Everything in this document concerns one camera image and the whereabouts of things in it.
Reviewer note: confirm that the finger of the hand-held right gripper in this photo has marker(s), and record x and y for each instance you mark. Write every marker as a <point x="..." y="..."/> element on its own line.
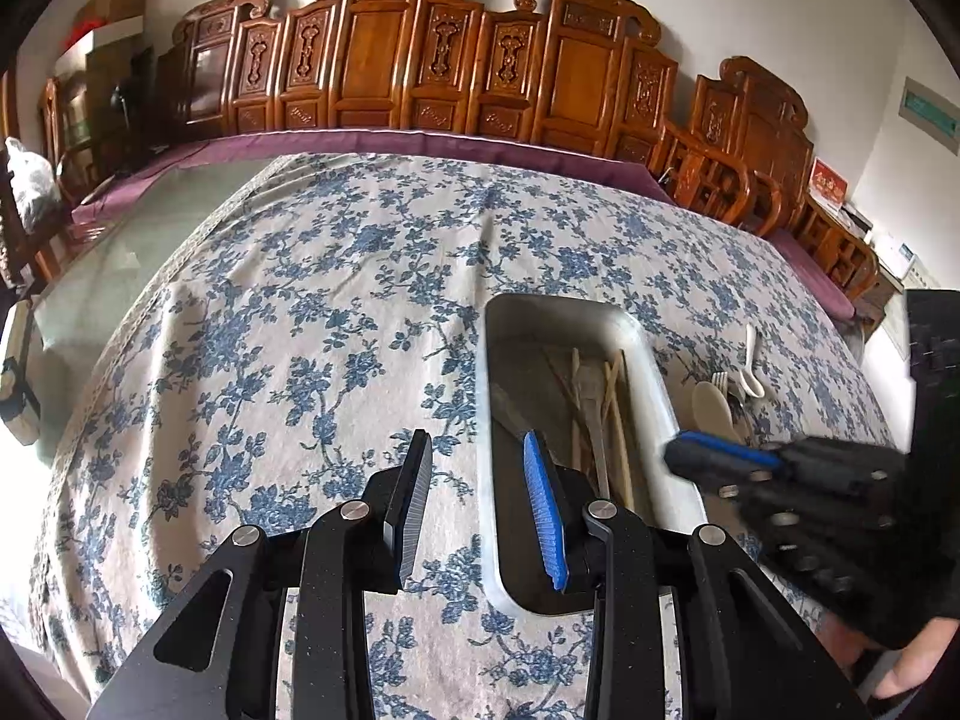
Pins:
<point x="795" y="532"/>
<point x="712" y="454"/>

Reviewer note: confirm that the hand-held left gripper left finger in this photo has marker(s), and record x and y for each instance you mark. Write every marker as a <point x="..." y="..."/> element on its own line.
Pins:
<point x="412" y="510"/>

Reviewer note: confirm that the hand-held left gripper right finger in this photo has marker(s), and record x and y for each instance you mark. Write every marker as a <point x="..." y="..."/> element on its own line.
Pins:
<point x="544" y="517"/>

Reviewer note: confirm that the beige wooden spoon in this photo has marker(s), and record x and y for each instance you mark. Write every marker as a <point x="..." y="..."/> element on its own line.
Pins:
<point x="711" y="409"/>

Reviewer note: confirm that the metal fork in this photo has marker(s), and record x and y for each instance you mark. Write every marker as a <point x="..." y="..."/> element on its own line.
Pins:
<point x="720" y="382"/>

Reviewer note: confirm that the white plastic spoon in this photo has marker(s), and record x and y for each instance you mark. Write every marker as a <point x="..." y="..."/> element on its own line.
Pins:
<point x="752" y="367"/>

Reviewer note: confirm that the wooden chopstick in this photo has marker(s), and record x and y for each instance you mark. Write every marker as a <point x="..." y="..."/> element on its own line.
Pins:
<point x="600" y="427"/>
<point x="619" y="420"/>
<point x="559" y="376"/>

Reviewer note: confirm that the grey rectangular container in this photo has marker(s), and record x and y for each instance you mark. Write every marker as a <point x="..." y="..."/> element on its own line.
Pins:
<point x="517" y="330"/>

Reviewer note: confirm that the person's right hand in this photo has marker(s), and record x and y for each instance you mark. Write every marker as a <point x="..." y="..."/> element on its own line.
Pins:
<point x="919" y="664"/>

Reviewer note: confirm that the purple armchair cushion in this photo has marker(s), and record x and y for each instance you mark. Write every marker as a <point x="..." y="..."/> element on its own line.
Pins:
<point x="814" y="274"/>

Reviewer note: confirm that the blue floral tablecloth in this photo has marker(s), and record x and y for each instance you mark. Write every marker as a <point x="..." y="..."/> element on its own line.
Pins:
<point x="300" y="315"/>

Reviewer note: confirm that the white blue packet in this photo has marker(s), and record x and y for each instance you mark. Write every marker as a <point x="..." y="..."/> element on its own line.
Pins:
<point x="896" y="253"/>

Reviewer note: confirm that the tissue box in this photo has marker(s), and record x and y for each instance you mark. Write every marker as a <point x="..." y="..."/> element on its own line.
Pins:
<point x="856" y="217"/>

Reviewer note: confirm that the red desk calendar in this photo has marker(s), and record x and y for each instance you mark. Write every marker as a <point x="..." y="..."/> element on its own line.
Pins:
<point x="827" y="185"/>

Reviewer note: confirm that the carved wooden armchair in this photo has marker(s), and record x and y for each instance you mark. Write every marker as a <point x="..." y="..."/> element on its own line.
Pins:
<point x="750" y="120"/>

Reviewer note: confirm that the long purple sofa cushion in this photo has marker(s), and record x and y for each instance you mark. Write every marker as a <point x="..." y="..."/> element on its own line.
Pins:
<point x="225" y="146"/>

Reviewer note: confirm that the beige black object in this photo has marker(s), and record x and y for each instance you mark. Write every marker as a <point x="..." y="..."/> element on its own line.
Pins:
<point x="19" y="390"/>

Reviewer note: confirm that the carved wooden bench backs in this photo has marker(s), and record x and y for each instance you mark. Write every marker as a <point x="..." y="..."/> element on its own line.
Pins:
<point x="375" y="52"/>

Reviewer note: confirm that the clear plastic bag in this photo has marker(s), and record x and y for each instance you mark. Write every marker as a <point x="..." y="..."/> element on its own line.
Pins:
<point x="30" y="180"/>

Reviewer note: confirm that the dark storage cabinet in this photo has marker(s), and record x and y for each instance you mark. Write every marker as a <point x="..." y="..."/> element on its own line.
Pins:
<point x="112" y="97"/>

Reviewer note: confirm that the white cardboard box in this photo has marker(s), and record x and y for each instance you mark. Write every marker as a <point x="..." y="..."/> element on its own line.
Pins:
<point x="75" y="52"/>

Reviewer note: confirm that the brown cardboard box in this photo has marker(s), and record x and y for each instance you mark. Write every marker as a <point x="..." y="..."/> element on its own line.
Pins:
<point x="112" y="4"/>

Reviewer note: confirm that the wall box with green label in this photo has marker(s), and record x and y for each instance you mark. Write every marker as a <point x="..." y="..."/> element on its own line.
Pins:
<point x="930" y="109"/>

